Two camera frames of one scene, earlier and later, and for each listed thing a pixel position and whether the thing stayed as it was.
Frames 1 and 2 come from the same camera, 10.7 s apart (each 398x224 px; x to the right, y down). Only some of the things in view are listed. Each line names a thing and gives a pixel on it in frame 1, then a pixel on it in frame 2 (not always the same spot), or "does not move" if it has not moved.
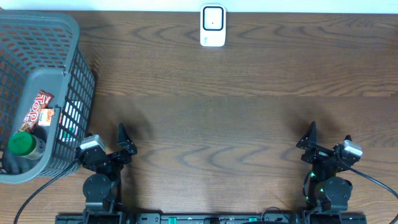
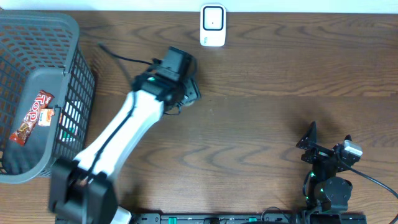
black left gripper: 125,145 to 192,89
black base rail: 212,218 does not move
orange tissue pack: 45,118 does not move
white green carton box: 69,121 does not move
